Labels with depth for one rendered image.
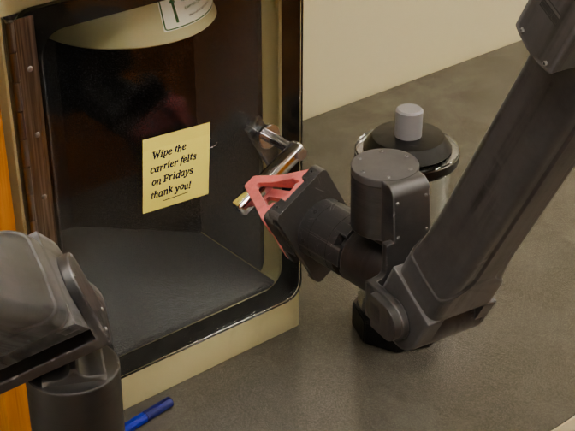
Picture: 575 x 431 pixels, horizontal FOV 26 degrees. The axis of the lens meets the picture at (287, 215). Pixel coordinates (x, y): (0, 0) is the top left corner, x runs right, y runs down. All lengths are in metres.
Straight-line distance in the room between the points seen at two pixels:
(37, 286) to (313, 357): 0.73
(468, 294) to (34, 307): 0.41
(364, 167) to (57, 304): 0.41
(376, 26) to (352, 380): 0.77
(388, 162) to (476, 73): 1.02
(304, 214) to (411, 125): 0.21
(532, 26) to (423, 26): 1.29
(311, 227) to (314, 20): 0.79
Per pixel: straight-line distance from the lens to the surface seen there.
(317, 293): 1.46
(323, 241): 1.09
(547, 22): 0.73
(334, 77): 1.92
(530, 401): 1.32
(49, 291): 0.67
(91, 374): 0.75
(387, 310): 1.00
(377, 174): 1.02
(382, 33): 1.97
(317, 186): 1.11
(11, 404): 1.09
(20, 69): 1.05
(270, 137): 1.22
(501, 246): 0.91
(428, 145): 1.27
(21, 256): 0.67
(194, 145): 1.18
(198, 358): 1.33
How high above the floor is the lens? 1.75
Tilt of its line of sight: 30 degrees down
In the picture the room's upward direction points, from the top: straight up
